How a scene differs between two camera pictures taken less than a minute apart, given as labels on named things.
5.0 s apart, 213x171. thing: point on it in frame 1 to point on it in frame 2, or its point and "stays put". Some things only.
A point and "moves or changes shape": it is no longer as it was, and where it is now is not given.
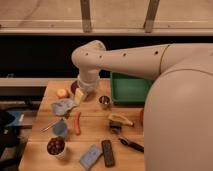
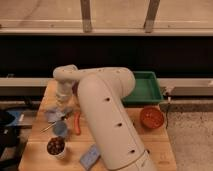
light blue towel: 61,106 moves or changes shape
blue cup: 59,128 stays put
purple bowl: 74,87 stays put
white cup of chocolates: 56,147 stays put
